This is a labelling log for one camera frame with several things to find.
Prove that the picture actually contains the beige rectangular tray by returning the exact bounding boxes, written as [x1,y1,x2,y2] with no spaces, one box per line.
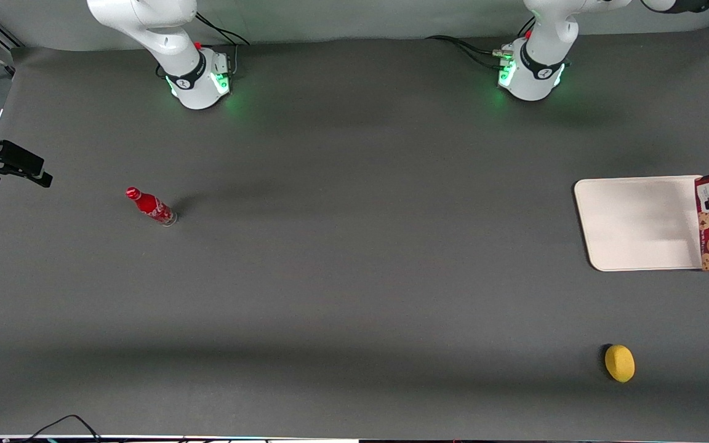
[574,175,705,272]

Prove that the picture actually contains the red cola bottle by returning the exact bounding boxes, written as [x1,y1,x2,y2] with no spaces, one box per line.
[125,186,178,227]

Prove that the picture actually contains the yellow lemon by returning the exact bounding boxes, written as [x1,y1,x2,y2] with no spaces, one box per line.
[604,344,636,383]

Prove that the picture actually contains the black right base cables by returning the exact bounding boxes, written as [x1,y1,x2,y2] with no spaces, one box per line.
[156,11,251,79]

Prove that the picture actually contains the black base cables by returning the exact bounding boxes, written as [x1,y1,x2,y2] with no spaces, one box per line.
[156,11,251,79]
[425,21,536,73]

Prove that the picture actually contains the black cable at table edge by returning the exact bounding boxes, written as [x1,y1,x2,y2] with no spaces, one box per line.
[21,414,104,443]

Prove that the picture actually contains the black left base cables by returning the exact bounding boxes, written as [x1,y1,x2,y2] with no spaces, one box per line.
[425,21,536,73]

